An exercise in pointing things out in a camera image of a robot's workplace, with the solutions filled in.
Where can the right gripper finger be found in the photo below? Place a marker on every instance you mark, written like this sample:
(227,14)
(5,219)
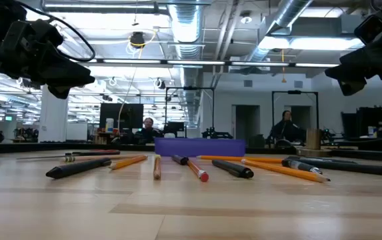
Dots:
(347,70)
(351,86)

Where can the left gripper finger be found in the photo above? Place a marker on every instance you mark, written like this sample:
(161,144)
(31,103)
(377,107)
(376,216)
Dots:
(61,92)
(64,73)

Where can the black marker pen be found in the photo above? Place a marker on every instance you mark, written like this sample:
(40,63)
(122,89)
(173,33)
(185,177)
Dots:
(77,167)
(232,168)

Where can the long slim black pen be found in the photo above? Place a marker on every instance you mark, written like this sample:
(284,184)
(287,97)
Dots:
(350,166)

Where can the black pen silver tip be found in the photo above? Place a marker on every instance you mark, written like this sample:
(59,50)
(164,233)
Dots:
(300,165)

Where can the orange pencil red eraser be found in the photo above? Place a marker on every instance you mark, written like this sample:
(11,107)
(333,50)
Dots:
(129,162)
(287,171)
(260,160)
(197,170)

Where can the orange pencil yellow eraser cap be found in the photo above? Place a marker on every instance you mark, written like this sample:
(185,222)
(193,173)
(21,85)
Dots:
(157,170)

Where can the black pen silver print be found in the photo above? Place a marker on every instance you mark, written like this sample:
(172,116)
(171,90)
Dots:
(180,160)

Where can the purple plastic supply box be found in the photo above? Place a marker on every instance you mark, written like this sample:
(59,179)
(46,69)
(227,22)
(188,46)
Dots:
(200,147)

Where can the black background robot arm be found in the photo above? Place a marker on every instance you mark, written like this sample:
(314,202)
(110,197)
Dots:
(215,135)

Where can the white square pillar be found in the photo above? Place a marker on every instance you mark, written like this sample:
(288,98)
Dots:
(53,116)

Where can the black cabinet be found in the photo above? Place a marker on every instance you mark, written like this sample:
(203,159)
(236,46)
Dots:
(380,121)

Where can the bright ceiling light panel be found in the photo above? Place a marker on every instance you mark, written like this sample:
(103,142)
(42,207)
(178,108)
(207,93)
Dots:
(310,43)

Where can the white plastic bottle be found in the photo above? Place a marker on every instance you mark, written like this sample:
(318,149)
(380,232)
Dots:
(109,125)

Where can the large black monitor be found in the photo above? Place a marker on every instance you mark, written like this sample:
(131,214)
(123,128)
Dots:
(124,115)

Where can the person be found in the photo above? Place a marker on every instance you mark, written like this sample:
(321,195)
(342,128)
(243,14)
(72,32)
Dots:
(148,131)
(285,130)

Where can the round ceiling fixture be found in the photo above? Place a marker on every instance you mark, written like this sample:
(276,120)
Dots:
(246,18)

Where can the small black monitor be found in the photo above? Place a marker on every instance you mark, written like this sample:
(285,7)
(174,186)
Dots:
(176,126)

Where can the long linear ceiling light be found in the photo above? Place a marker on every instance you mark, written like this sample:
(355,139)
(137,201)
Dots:
(194,62)

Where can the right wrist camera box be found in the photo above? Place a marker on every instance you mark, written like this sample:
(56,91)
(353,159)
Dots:
(369,28)

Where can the black aluminium table frame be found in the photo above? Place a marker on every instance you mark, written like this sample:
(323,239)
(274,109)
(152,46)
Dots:
(77,147)

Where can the silver round ventilation duct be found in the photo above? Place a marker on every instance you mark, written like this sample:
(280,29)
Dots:
(185,26)
(290,13)

